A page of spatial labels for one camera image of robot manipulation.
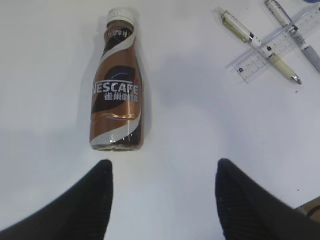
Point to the cream barrel pen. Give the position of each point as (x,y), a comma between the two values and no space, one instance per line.
(265,50)

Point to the clear plastic ruler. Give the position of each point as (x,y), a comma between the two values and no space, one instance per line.
(251,64)

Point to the blue pencil sharpener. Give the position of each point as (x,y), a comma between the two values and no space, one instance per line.
(312,1)

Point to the grey grip white pen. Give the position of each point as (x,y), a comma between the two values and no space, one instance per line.
(286,22)

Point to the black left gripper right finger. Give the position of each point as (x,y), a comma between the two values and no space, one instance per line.
(247,211)

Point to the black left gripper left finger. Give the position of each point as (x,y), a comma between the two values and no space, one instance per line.
(81,213)

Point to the brown Nescafe coffee bottle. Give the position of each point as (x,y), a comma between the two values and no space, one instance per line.
(117,104)

